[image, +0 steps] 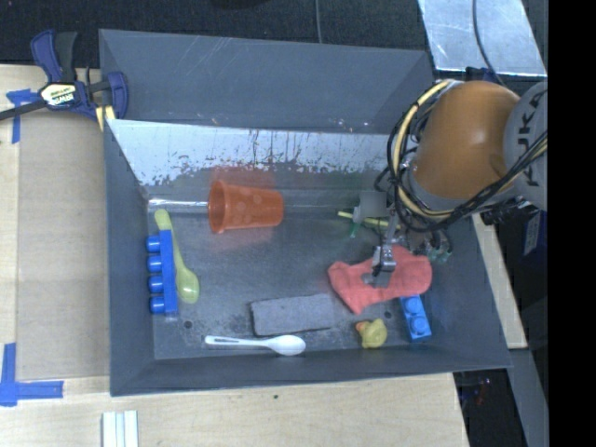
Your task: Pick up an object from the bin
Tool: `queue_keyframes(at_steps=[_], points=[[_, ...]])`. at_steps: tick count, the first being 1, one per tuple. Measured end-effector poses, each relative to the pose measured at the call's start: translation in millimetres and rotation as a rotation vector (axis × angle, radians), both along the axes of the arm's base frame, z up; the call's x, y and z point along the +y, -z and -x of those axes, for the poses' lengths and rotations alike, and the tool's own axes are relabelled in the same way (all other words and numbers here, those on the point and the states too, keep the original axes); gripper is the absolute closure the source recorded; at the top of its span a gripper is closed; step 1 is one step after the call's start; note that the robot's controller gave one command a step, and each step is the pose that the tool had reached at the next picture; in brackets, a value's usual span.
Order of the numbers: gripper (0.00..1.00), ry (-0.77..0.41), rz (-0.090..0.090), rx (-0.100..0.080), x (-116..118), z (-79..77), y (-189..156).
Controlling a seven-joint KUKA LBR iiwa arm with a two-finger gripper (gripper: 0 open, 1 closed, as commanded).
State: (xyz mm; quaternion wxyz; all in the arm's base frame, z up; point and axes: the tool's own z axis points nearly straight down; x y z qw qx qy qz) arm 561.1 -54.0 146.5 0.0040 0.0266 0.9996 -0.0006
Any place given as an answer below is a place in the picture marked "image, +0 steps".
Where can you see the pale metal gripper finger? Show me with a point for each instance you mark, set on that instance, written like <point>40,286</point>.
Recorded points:
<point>378,261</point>
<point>390,264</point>

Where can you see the red cloth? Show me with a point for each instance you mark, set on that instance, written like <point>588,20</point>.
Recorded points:
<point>410,275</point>

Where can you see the clear yellow and green toy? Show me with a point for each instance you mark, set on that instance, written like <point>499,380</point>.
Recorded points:
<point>370,205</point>

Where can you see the blue two-stud toy brick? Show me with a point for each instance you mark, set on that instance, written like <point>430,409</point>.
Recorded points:
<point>415,317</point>

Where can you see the yellow rubber duck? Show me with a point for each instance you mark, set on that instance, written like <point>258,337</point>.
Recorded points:
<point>374,334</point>

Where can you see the grey flat block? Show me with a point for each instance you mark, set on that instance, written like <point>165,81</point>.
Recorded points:
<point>293,314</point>

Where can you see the white plastic spoon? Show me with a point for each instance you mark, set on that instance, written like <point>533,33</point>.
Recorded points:
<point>286,344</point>

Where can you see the orange plastic cup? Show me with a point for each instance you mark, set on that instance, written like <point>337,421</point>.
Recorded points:
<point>247,207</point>

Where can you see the grey metal bin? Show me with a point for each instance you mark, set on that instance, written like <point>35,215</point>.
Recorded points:
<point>279,82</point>

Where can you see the yellow-green plastic spoon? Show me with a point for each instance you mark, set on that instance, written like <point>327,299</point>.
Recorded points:
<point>186,284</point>

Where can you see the blue four-stud toy brick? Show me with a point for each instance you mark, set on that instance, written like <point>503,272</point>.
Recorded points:
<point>168,273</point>

